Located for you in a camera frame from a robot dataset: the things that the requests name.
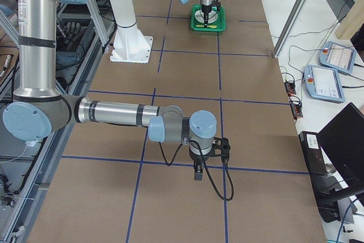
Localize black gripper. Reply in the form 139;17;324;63
189;150;213;181
202;5;212;28

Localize yellow plastic spoon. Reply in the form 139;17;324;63
196;24;217;29

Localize white round plate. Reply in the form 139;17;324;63
194;10;218;24

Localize green plastic tray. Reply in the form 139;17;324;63
191;5;226;32

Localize near blue teach pendant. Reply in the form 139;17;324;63
304;64;345;103

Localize blue teach pendant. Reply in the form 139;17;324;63
319;41;357;75
304;64;345;103

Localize far blue teach pendant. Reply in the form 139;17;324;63
319;41;357;75

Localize black laptop monitor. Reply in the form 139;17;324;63
317;102;363;185

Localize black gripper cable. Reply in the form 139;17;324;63
158;139;235;201

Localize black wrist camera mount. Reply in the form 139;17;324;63
212;0;221;13
210;137;230;161

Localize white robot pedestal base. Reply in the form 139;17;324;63
110;0;153;63

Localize aluminium frame post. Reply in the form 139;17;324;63
272;0;307;58

